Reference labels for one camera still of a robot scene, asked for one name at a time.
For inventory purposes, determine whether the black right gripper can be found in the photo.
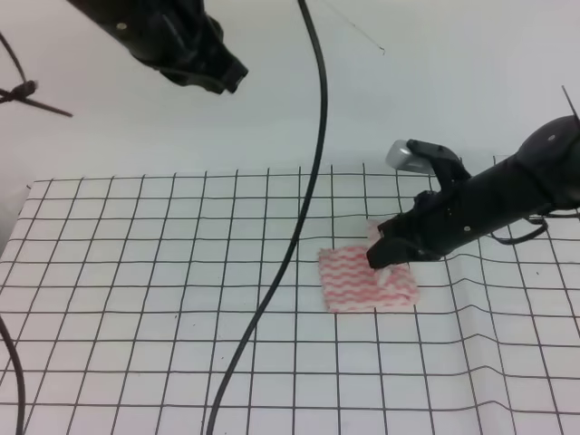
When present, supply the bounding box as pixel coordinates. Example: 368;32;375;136
366;162;535;268

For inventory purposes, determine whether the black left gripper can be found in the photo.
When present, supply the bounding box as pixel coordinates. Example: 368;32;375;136
71;1;248;94

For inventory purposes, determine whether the pink wavy striped towel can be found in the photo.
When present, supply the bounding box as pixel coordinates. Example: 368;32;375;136
318;219;420;313

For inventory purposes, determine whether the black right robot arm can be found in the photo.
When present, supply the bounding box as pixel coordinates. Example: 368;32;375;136
366;112;579;269

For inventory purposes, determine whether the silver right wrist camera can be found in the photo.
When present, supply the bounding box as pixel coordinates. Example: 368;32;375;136
384;139;470;191

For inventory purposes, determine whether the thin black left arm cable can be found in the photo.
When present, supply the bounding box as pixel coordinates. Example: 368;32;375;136
0;31;73;435

